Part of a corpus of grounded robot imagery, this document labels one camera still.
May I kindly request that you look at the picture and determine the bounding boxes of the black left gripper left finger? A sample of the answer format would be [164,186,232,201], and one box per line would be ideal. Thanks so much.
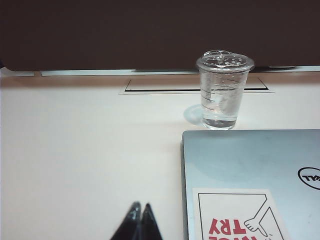
[109,201,142,240]

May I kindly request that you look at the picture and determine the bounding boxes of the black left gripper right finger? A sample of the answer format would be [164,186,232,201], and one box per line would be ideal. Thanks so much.
[137,202,163,240]

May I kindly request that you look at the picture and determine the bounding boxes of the silver Dell laptop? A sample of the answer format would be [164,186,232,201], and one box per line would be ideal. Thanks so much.
[181,128,320,240]

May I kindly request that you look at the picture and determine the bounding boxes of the clear lidded plastic cup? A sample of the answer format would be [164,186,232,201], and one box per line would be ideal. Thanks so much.
[195,49,256,131]

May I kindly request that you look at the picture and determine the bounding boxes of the white red-lettered sticker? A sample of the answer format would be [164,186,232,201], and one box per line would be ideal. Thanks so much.
[191,187,293,240]

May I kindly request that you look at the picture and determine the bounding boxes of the brown desk partition panel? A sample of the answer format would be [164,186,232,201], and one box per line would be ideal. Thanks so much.
[0,0,320,72]

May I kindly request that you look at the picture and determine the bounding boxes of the white desk cable flap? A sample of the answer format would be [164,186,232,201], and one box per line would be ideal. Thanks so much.
[117,76,277,95]

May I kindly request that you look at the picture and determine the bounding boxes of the silver partition base rail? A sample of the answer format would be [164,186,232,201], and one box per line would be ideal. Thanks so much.
[0,65,320,77]

